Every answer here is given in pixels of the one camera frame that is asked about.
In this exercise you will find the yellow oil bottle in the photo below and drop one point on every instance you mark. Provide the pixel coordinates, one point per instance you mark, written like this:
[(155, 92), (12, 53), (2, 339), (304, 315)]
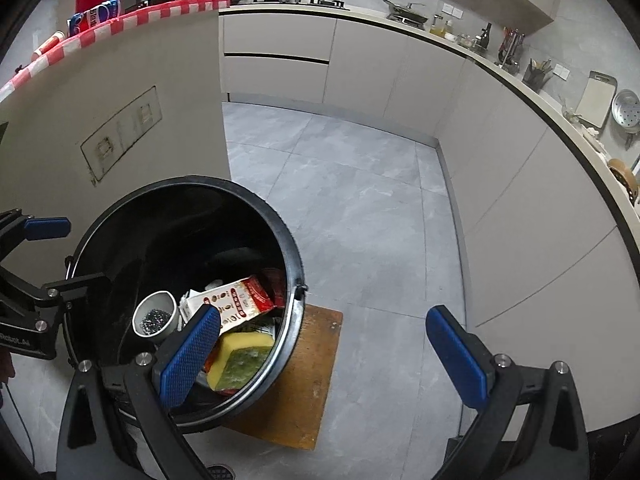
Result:
[(440, 26)]

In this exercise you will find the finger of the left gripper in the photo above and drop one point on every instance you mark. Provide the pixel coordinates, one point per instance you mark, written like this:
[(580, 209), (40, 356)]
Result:
[(75, 287), (16, 227)]

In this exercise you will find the crushed blue soda can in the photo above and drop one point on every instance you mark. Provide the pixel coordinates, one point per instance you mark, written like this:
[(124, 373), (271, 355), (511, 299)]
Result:
[(103, 12)]

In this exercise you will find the kitchen island cabinet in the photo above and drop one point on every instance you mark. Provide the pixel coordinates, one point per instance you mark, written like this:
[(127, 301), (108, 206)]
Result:
[(139, 107)]

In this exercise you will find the gas stove top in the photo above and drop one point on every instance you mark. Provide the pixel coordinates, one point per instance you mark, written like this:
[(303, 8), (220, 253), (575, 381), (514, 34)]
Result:
[(328, 4)]

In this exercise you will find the steel wool scrubber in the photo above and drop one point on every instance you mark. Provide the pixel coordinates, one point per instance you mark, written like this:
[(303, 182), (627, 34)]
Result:
[(154, 321)]

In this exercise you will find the white cutting board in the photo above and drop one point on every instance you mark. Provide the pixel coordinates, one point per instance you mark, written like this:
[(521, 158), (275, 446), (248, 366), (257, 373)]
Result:
[(594, 106)]

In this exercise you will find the red white milk carton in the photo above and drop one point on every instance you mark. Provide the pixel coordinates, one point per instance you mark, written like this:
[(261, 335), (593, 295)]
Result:
[(237, 303)]

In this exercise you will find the round metal steamer plate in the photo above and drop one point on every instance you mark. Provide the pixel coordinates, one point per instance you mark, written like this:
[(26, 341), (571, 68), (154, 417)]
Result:
[(625, 110)]

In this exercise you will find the lower kitchen cabinets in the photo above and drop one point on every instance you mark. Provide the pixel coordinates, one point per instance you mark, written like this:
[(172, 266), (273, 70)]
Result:
[(549, 238)]

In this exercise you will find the red paper cup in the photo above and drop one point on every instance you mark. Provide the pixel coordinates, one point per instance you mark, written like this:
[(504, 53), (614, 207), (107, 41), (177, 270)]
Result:
[(48, 44)]

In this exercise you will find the black microwave oven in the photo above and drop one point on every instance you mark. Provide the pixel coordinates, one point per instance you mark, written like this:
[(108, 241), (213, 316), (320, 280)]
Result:
[(144, 4)]

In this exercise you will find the black round trash bin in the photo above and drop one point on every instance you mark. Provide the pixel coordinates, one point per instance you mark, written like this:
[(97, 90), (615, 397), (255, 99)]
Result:
[(180, 234)]

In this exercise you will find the white blue paper cup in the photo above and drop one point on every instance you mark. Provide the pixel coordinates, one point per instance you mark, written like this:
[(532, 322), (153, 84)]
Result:
[(162, 300)]

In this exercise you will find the yellow sponge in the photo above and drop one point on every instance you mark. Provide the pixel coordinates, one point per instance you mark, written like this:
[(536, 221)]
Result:
[(235, 359)]

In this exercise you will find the dark glass bottle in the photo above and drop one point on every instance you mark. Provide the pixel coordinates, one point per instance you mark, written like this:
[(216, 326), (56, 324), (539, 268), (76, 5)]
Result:
[(481, 42)]

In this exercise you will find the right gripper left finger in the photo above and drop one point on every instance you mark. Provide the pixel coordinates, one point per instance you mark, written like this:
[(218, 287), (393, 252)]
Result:
[(154, 383)]

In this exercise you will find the pan on counter rack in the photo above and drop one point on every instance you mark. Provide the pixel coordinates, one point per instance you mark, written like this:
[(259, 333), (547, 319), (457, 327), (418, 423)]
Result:
[(405, 14)]

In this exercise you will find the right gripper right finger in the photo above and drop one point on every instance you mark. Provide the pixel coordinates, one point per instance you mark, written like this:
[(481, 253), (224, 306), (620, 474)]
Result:
[(528, 422)]

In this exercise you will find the wooden bowl on counter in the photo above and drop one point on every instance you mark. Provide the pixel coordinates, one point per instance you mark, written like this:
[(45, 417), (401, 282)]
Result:
[(625, 178)]

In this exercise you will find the red white checkered tablecloth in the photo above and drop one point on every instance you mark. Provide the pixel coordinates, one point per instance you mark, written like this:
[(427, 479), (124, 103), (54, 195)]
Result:
[(108, 29)]

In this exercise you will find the black utensil holder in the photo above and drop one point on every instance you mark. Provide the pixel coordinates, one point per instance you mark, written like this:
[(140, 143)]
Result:
[(537, 74)]

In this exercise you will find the wooden board under bin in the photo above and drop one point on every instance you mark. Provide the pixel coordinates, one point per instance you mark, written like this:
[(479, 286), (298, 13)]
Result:
[(290, 412)]

